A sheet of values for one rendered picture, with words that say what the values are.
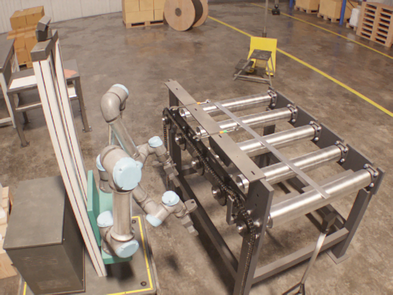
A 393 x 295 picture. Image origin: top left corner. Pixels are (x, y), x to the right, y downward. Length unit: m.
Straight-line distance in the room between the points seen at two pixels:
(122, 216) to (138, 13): 8.01
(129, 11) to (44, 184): 7.40
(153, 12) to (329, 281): 8.13
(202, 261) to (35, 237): 1.32
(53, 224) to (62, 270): 0.29
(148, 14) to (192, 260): 7.54
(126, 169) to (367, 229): 2.39
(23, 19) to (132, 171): 7.46
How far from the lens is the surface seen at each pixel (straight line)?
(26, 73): 4.43
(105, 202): 2.04
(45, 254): 1.85
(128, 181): 1.28
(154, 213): 1.58
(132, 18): 9.12
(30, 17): 8.48
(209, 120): 1.87
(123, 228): 1.47
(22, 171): 3.84
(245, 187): 1.86
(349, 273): 2.74
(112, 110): 1.78
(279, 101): 2.86
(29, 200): 2.05
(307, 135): 2.42
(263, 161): 3.26
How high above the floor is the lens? 2.11
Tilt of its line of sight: 35 degrees down
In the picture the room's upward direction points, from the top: straight up
